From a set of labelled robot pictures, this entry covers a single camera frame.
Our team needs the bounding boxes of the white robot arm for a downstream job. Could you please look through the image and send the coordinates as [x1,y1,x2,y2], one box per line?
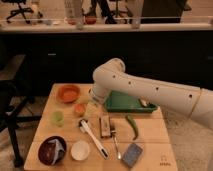
[89,58,213,130]

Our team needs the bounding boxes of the green plastic tray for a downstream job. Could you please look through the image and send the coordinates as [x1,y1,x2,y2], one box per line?
[104,91,157,113]

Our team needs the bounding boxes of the small orange cup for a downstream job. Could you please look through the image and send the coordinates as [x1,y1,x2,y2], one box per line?
[74,103,86,117]

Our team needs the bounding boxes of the wooden block box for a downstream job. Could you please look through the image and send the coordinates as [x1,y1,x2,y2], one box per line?
[99,116,111,138]

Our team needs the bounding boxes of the orange bowl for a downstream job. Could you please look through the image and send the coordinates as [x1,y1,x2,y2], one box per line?
[57,85,80,103]

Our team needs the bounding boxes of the green plastic cup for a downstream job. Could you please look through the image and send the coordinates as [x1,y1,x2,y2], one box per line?
[51,111,64,127]

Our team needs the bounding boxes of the green chili pepper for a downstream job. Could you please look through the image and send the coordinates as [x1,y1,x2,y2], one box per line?
[125,115,138,140]

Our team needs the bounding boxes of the white bowl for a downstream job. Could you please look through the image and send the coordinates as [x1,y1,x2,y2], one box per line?
[71,140,90,161]

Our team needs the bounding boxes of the yellow corn cob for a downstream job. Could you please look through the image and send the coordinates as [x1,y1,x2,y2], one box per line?
[140,99,148,107]

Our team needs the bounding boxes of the grey crumpled cloth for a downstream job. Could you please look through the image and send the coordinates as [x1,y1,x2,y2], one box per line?
[49,139,65,165]

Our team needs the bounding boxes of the dark red bowl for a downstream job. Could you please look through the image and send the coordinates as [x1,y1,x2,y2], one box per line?
[38,136,67,165]

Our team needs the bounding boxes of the blue sponge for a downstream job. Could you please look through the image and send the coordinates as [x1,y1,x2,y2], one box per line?
[122,143,143,168]

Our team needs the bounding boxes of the black office chair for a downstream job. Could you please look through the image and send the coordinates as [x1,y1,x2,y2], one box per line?
[0,54,43,168]

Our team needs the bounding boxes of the background office chair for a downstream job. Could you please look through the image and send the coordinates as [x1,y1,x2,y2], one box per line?
[0,0,43,24]

